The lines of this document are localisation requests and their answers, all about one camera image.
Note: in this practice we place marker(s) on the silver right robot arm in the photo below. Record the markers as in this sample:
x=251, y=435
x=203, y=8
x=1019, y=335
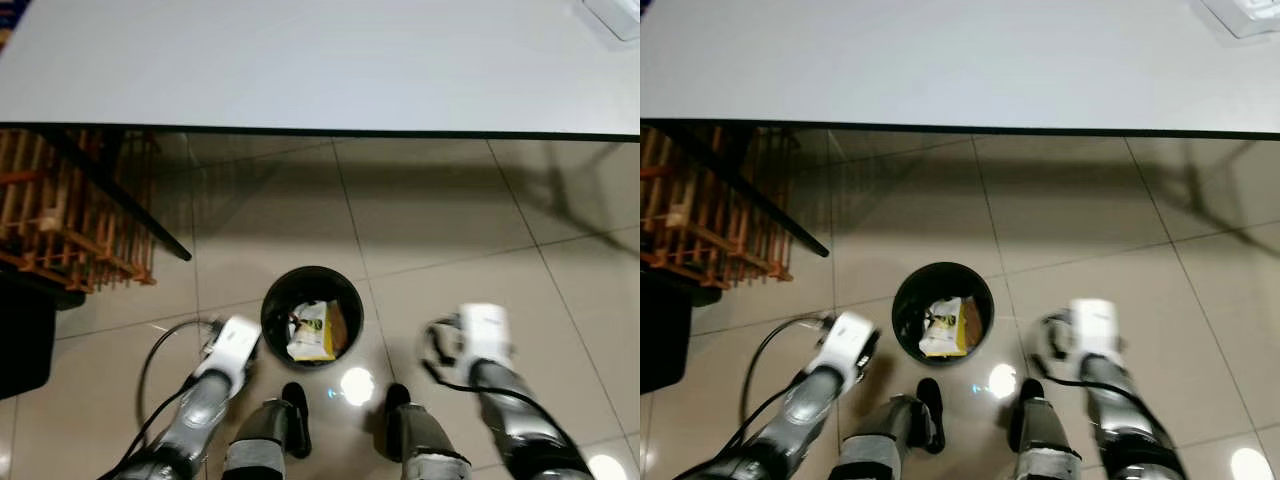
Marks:
x=1125, y=420
x=520, y=420

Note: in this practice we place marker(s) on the black round rubbish bin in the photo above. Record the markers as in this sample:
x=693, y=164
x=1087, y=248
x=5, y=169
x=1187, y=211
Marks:
x=915, y=290
x=290, y=290

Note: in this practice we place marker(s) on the yellow white snack packet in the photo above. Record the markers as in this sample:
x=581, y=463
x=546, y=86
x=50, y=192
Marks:
x=310, y=335
x=940, y=335

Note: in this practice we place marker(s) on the brown cardboard piece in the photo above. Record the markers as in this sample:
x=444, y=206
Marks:
x=970, y=325
x=339, y=330

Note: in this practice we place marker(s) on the black slanted table leg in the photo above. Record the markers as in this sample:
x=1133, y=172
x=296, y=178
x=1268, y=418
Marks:
x=130, y=205
x=770, y=205

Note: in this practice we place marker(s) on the black rounded floor box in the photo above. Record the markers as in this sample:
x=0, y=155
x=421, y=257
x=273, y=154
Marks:
x=665, y=335
x=25, y=340

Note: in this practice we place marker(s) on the wooden slatted rack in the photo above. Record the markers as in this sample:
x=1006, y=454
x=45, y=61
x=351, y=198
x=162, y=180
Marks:
x=60, y=215
x=700, y=220

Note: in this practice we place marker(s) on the white rectangular tray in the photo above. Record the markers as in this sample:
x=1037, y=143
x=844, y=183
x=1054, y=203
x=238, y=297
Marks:
x=615, y=15
x=1245, y=15

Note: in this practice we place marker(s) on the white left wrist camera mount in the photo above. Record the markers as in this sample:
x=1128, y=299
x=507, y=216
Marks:
x=232, y=350
x=840, y=350

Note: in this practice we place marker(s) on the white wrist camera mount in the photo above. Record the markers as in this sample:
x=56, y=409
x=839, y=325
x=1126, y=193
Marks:
x=485, y=330
x=840, y=350
x=232, y=350
x=1095, y=325

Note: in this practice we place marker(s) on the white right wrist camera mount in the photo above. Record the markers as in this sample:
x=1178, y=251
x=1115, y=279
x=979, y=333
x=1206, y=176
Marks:
x=485, y=330
x=1095, y=325

